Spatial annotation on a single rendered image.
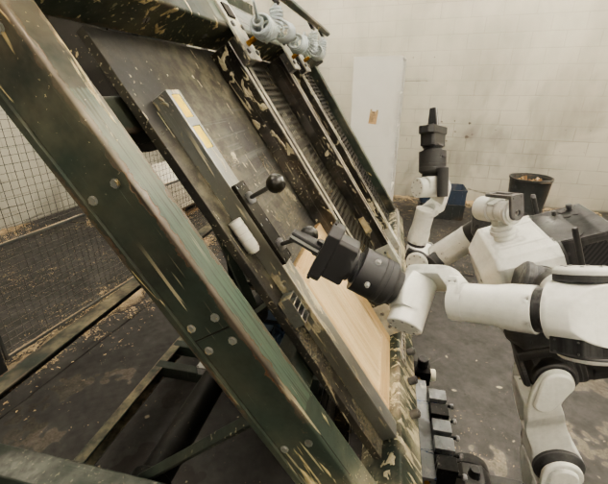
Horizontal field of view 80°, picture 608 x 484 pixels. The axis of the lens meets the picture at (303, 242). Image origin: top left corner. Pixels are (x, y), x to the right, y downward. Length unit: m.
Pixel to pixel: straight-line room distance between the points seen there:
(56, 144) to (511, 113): 6.09
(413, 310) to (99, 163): 0.55
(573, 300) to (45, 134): 0.75
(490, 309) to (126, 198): 0.56
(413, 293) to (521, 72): 5.79
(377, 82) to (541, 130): 2.68
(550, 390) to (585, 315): 0.68
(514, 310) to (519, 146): 5.88
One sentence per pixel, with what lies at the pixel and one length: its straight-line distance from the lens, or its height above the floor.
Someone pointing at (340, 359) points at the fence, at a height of 1.12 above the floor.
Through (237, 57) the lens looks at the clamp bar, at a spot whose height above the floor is 1.79.
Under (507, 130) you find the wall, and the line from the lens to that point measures 6.38.
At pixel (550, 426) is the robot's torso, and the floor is 0.77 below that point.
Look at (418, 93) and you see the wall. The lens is 6.26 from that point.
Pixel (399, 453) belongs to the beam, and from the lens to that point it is 1.03.
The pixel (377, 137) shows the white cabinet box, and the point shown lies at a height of 1.12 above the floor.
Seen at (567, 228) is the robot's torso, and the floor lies 1.39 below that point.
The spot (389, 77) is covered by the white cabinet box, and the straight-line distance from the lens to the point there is 4.88.
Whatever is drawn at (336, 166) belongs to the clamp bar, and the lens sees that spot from 1.68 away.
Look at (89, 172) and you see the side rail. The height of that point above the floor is 1.59.
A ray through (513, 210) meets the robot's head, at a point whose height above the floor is 1.43.
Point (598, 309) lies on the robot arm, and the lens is 0.62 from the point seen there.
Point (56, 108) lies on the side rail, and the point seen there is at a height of 1.68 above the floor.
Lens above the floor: 1.71
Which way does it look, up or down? 23 degrees down
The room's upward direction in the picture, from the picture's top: straight up
